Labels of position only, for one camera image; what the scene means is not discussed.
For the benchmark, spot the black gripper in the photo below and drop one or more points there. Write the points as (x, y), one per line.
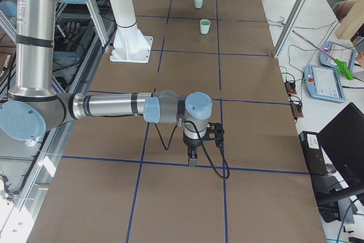
(190, 144)

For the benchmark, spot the mint green cup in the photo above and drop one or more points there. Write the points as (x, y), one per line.
(204, 26)
(198, 4)

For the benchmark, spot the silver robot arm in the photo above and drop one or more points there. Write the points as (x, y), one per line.
(33, 108)

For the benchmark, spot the brown paper table cover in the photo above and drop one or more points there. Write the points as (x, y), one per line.
(234, 173)

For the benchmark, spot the black computer box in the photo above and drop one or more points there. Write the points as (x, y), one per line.
(312, 152)

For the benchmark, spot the orange black power strip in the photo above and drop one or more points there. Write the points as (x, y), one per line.
(290, 87)

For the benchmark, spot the black monitor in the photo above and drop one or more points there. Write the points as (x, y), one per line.
(342, 141)

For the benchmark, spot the near blue teach pendant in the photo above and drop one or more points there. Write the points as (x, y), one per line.
(323, 83)

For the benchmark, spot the blue teach pendant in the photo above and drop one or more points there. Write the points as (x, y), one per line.
(340, 52)
(323, 83)

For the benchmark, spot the far blue teach pendant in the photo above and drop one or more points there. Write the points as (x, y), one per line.
(340, 52)

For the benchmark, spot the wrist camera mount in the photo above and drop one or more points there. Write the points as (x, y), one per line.
(215, 132)

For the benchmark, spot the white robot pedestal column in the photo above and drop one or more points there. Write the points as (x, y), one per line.
(129, 44)

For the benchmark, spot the aluminium frame post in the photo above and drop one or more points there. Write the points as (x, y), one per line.
(287, 29)

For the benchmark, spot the green handled reacher stick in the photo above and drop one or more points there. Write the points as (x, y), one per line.
(342, 66)

